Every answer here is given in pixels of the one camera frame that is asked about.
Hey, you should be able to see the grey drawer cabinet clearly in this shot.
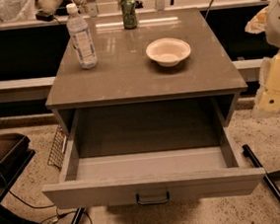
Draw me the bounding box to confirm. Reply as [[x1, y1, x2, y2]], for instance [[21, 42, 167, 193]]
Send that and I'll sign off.
[[37, 2, 252, 146]]

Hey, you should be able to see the black stand leg right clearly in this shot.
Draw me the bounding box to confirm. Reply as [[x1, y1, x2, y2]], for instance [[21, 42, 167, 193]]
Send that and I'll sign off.
[[243, 144, 280, 203]]

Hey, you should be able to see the grey top drawer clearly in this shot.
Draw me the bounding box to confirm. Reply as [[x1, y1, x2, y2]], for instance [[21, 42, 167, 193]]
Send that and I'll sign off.
[[42, 98, 265, 209]]

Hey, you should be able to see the green soda can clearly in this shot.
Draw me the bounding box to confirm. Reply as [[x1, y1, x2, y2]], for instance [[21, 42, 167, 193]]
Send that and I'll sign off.
[[120, 0, 138, 29]]

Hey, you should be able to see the clear plastic bag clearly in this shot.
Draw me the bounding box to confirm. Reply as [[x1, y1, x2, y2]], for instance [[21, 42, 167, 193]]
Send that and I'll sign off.
[[0, 0, 37, 23]]

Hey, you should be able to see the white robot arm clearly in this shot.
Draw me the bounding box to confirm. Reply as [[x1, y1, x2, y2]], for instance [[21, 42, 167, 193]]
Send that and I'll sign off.
[[245, 0, 280, 112]]

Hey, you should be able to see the clear plastic water bottle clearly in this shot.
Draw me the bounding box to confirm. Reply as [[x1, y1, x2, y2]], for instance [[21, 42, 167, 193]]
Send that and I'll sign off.
[[66, 3, 98, 69]]

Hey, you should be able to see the white paper bowl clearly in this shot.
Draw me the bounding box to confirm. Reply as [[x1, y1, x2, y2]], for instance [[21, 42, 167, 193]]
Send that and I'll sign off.
[[146, 37, 191, 68]]

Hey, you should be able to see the wire mesh rack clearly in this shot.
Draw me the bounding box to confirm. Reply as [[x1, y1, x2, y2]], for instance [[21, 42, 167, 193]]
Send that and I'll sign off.
[[47, 126, 67, 171]]

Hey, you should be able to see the dark tray on stand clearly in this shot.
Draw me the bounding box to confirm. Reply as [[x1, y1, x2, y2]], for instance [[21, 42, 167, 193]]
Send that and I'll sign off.
[[0, 133, 35, 203]]

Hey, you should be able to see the black top drawer handle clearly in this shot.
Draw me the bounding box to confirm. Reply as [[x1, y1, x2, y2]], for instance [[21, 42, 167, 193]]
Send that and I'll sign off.
[[135, 191, 171, 206]]

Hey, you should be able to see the black power adapter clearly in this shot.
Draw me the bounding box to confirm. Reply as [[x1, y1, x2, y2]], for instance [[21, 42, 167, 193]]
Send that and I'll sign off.
[[35, 11, 54, 22]]

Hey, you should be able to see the black floor cable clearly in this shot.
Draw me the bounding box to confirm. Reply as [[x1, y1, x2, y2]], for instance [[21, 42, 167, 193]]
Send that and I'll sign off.
[[7, 182, 94, 224]]

